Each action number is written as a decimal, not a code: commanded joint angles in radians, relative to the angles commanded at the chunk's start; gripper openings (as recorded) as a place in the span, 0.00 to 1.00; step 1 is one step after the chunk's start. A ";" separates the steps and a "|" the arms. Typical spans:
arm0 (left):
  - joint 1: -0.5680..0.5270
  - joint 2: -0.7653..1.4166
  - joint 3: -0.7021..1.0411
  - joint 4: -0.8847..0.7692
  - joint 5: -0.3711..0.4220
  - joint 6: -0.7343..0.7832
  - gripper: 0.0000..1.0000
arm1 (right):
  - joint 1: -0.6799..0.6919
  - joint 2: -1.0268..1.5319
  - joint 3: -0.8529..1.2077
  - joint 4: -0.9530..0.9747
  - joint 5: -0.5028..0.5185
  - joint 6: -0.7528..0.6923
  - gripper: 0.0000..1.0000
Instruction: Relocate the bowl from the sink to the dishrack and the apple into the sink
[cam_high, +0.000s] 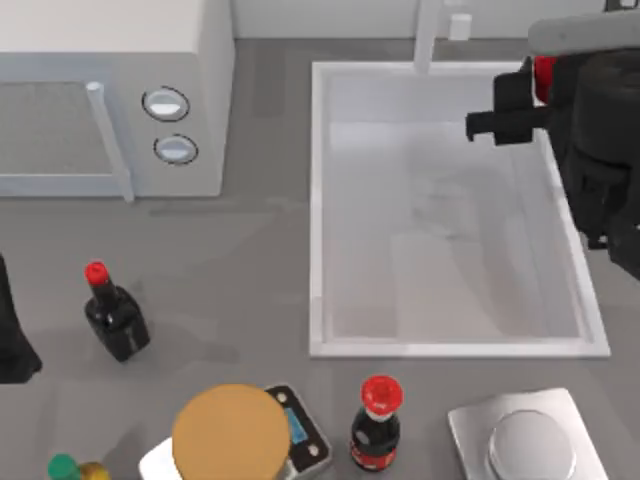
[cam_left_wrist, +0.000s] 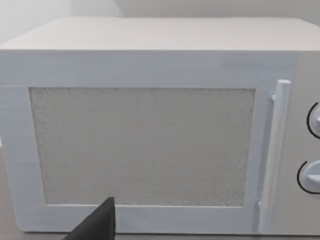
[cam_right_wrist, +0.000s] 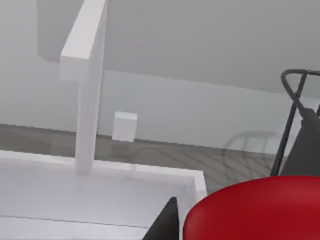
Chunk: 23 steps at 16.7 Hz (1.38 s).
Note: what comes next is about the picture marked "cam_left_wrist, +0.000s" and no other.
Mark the pale microwave oven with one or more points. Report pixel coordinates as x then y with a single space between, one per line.
160 35

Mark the pale microwave door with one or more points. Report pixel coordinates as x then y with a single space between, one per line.
142 147

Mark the white microwave knob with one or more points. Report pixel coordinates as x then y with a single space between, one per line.
315 120
311 177

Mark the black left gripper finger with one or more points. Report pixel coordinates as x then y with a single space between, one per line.
101 222

